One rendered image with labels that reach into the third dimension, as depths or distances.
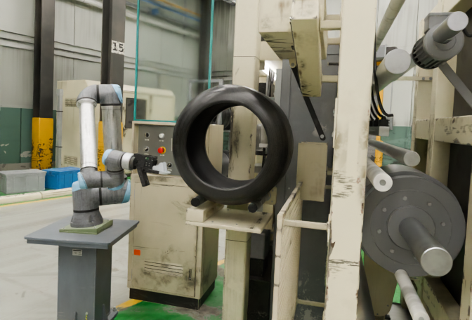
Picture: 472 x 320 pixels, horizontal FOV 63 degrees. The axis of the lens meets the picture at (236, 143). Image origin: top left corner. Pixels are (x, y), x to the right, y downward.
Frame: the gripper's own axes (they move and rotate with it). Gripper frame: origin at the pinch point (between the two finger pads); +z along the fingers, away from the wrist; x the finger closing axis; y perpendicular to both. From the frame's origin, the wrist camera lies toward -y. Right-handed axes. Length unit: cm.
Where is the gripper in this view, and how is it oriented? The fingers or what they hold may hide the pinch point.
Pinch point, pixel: (168, 173)
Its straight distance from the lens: 202.1
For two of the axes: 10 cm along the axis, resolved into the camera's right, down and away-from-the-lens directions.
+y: 1.6, -9.8, -0.8
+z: 9.5, 1.8, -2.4
